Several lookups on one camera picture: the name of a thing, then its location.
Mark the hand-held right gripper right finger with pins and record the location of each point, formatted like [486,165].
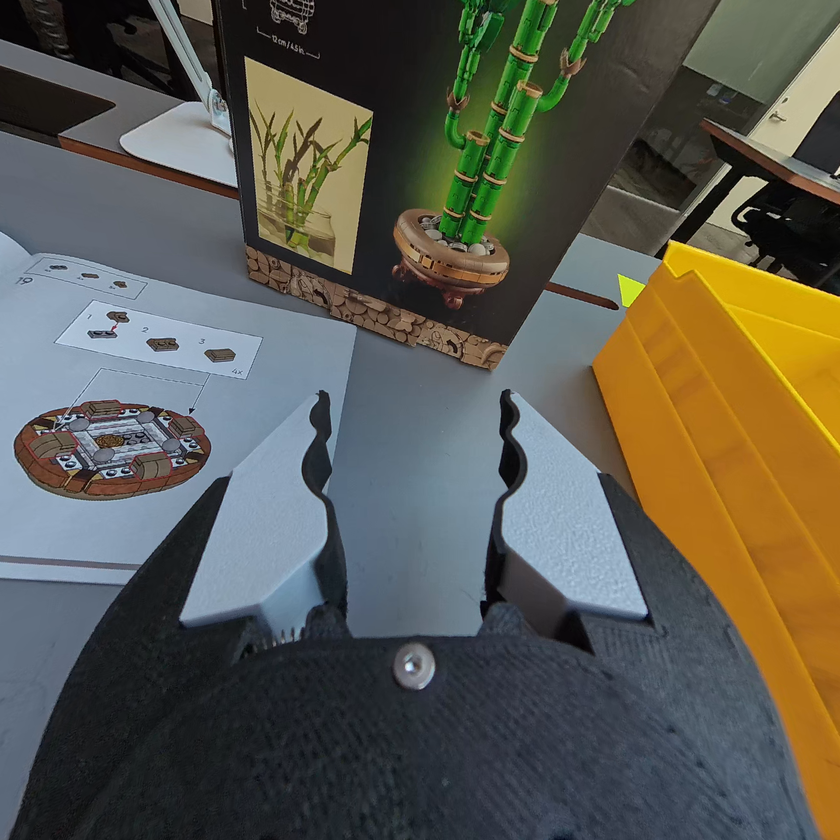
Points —
[571,538]

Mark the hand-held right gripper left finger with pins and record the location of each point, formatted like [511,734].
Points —
[262,538]

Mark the lego instruction booklet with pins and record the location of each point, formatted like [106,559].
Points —
[282,394]

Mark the black lego box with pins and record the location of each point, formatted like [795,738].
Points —
[407,131]

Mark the yellow plastic bin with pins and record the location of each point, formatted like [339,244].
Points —
[722,426]

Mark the yellow green tape mark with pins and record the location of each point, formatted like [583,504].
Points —
[630,290]

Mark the black office chair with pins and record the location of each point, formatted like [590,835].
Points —
[787,223]

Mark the white document stand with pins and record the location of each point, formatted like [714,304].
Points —
[170,144]

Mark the wooden top office desk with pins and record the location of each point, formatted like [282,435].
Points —
[741,148]

